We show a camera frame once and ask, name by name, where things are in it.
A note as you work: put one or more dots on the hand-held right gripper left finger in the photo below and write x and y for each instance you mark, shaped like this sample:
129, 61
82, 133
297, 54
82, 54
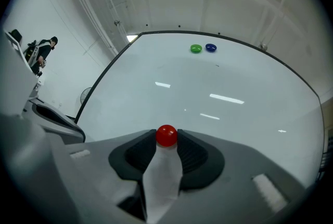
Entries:
135, 152

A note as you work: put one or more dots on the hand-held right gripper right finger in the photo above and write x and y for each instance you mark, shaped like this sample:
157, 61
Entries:
193, 155

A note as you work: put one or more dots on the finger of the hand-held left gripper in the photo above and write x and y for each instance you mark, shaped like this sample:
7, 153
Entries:
56, 117

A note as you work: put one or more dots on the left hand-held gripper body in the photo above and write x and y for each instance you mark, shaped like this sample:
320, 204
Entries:
14, 74

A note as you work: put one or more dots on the red round magnet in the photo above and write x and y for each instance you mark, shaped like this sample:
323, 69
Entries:
166, 135

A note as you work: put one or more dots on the black-framed whiteboard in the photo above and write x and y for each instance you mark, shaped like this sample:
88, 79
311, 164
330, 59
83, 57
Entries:
197, 82

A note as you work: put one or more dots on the ceiling light panel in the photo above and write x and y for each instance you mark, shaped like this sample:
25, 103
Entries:
132, 38

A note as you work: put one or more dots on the small wall camera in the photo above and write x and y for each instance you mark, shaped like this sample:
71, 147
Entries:
117, 23

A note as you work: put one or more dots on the round wall fixture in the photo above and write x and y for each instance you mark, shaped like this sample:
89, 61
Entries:
264, 46

